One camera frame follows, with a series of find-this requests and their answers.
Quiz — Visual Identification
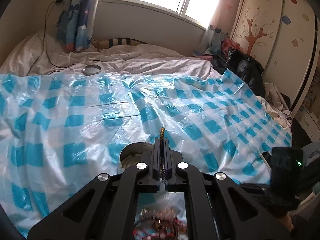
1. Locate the round silver metal tin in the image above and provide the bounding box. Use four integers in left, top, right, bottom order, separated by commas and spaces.
119, 142, 153, 171

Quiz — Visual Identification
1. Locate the smartphone on bed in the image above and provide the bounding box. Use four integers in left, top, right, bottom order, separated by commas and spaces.
260, 151, 272, 171

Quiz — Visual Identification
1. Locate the blue white checkered plastic sheet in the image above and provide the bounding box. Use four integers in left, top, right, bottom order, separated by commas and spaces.
1, 71, 292, 236

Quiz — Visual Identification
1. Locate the black plastic bag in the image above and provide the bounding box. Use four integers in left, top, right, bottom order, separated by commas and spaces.
226, 48, 265, 98

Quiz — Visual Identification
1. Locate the round silver tin lid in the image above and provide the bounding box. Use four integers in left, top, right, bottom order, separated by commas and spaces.
82, 64, 101, 76

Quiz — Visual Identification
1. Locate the striped pillow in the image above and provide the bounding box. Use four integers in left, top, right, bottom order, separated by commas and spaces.
91, 38, 146, 50

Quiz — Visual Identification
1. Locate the pile of colourful clothes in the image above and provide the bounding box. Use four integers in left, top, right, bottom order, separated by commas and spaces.
193, 25, 242, 69

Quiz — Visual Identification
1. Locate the white wardrobe with tree decal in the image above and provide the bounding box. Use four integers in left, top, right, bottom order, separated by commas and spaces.
232, 0, 319, 141

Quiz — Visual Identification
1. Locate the white bed sheet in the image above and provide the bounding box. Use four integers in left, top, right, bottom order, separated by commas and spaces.
1, 31, 220, 80

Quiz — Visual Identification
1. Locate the blue cartoon curtain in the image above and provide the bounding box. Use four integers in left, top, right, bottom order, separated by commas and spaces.
56, 0, 97, 52

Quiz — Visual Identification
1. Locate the black charger cable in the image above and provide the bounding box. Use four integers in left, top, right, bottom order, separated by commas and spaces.
30, 0, 87, 68

